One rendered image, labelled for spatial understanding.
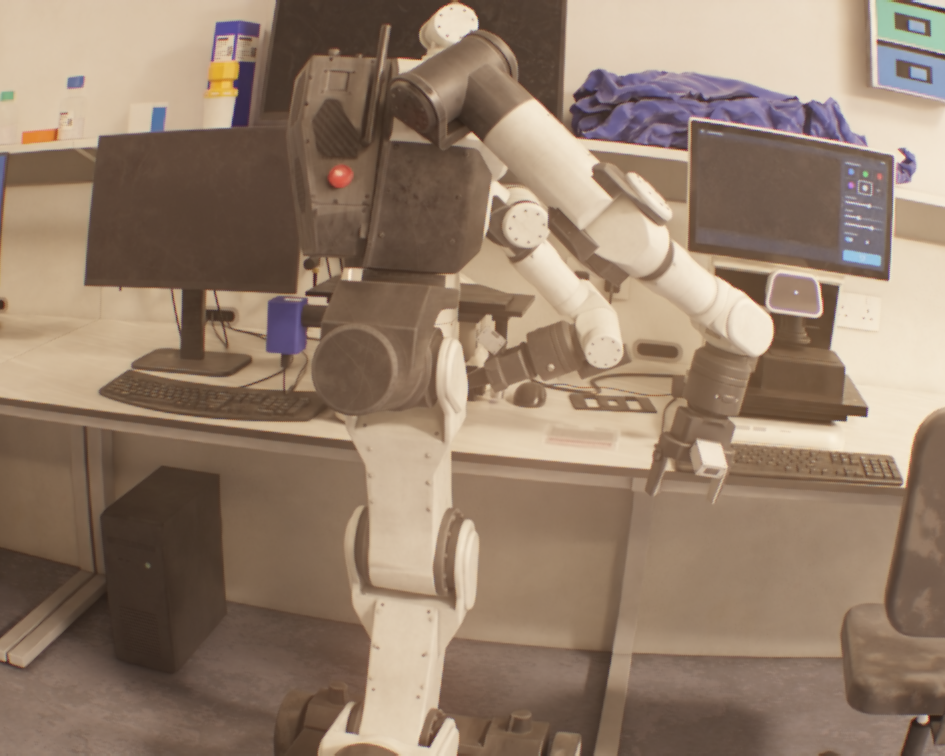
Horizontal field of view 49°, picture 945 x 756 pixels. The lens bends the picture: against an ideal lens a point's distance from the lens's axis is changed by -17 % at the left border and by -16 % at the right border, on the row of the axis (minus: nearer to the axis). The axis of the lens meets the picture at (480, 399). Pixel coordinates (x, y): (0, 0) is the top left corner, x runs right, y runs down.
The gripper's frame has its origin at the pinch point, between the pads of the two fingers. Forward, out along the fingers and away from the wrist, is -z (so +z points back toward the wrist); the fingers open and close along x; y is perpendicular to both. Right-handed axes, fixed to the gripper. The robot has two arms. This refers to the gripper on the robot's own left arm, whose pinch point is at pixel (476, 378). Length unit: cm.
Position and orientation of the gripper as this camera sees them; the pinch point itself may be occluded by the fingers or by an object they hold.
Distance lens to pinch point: 215.7
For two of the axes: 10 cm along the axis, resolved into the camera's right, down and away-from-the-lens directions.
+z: 9.2, -3.3, -2.2
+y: -3.7, -9.2, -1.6
